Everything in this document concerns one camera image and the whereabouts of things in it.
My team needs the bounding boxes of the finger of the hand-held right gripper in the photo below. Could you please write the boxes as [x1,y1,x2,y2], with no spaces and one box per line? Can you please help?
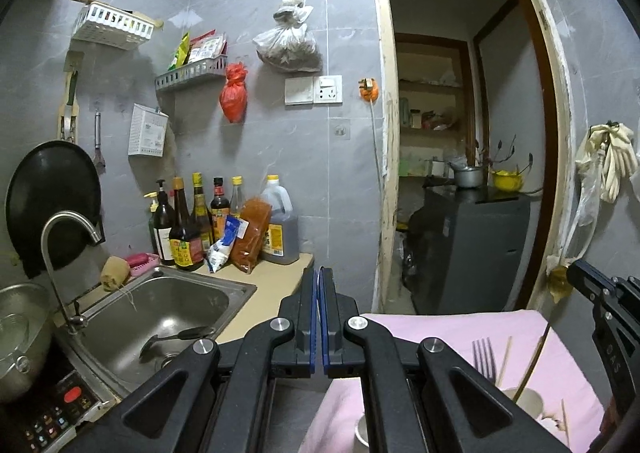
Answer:
[566,259,621,307]

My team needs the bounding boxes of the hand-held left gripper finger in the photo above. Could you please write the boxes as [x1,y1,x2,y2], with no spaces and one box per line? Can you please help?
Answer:
[62,266,318,453]
[320,266,574,453]

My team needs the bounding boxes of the dark brown long utensil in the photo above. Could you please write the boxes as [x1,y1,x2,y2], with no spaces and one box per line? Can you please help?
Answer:
[514,322,551,405]

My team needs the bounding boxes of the white slotted utensil holder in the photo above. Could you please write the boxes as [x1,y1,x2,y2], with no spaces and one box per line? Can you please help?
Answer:
[500,386,545,422]

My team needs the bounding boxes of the metal fork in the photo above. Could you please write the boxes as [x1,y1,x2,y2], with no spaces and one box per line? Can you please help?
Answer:
[472,338,497,385]

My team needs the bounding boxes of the hanging clear plastic bag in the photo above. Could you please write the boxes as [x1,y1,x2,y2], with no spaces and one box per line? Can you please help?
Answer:
[544,157,601,304]

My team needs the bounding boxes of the pink cloth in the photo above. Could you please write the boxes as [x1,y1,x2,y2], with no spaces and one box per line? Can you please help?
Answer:
[299,310,607,453]

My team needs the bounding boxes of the large oil jug yellow cap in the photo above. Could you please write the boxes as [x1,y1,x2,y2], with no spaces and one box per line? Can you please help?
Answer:
[259,175,300,265]

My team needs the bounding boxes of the red-orange seasoning packet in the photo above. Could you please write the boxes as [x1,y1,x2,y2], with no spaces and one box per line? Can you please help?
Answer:
[230,197,274,275]

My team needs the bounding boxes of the white and blue packet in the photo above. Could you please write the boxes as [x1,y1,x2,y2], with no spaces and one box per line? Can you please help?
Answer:
[207,215,249,275]

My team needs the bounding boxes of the small white cup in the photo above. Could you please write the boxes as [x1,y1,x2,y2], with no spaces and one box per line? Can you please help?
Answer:
[353,412,374,453]

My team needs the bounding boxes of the dark grey cabinet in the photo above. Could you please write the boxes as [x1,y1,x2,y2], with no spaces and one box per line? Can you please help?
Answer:
[409,185,533,317]

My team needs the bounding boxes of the hanging white gloves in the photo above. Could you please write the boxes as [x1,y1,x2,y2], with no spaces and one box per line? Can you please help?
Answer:
[574,121,637,204]

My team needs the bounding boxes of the yellow bowl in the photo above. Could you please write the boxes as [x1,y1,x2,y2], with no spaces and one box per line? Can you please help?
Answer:
[491,168,525,192]

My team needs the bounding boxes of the stainless steel sink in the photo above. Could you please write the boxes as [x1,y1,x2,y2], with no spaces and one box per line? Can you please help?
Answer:
[54,265,259,400]

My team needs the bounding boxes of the black ladle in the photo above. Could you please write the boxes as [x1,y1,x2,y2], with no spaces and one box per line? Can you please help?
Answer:
[139,326,216,360]

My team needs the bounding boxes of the clear bottle yellow cap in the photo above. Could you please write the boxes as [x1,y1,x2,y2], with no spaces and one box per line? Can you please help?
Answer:
[229,176,246,224]

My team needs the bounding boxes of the dark bottle red cap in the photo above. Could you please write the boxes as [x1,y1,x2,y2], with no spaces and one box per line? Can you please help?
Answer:
[209,176,232,244]

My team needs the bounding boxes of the dark sauce bottle red label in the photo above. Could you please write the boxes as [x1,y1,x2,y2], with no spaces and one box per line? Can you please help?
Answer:
[168,176,206,272]

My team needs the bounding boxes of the brown bottle yellow cap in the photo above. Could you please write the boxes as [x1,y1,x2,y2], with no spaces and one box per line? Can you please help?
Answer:
[190,172,216,259]

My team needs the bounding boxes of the small aluminium pot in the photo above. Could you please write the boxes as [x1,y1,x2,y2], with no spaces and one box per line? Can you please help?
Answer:
[449,165,485,190]

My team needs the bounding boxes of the dark pump bottle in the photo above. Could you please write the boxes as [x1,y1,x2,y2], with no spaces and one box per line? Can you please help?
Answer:
[143,179,176,267]

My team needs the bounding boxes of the pink soap dish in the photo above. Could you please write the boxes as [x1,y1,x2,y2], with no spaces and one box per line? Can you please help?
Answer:
[124,252,161,277]

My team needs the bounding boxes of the tan loofah sponge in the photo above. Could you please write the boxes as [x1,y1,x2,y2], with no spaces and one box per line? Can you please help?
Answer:
[99,255,132,292]

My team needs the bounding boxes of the wooden shelf unit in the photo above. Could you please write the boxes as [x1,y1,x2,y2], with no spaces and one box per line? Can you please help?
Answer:
[394,32,477,184]

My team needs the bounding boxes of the red plastic bag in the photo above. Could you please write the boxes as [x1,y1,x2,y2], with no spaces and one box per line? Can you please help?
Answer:
[219,61,250,124]

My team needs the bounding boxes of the curved metal faucet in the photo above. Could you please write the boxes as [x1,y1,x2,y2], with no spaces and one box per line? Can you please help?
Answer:
[40,211,104,335]

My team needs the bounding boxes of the white plastic bag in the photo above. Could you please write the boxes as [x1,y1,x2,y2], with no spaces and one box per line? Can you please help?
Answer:
[252,0,322,73]

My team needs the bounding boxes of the black induction cooker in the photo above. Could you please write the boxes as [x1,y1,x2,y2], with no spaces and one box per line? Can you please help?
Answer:
[0,347,122,453]

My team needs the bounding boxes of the hanging metal spatula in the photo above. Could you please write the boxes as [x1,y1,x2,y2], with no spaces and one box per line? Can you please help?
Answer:
[92,111,107,176]

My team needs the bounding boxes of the red and white packets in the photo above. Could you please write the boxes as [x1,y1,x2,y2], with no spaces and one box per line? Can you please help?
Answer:
[187,32,229,65]

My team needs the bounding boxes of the steel cooking pot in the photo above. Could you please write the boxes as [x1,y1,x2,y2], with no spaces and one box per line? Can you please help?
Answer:
[0,282,54,405]

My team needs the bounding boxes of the black round pan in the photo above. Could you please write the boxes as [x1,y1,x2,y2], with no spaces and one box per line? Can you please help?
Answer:
[4,140,104,280]

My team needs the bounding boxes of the yellow snack packet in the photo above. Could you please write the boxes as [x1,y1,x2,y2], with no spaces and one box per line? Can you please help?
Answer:
[167,32,192,70]

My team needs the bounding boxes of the door frame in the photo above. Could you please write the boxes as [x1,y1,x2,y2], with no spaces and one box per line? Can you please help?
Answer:
[366,0,577,315]

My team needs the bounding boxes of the white wall switch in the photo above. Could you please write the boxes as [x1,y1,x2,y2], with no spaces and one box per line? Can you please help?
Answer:
[284,77,315,106]

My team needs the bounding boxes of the white wall socket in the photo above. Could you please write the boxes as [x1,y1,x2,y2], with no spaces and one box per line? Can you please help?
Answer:
[313,75,344,106]

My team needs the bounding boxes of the orange wall hook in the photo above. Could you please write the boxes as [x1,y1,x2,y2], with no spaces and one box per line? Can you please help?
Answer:
[358,77,381,104]

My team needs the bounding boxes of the white wall box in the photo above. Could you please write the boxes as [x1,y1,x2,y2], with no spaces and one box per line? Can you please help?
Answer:
[127,103,169,158]

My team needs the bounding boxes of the grey wall shelf rack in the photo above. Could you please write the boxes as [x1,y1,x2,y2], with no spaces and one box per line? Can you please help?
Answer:
[154,55,229,94]

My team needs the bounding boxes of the white plastic wall basket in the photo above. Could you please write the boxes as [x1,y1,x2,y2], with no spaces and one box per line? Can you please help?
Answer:
[69,0,165,52]

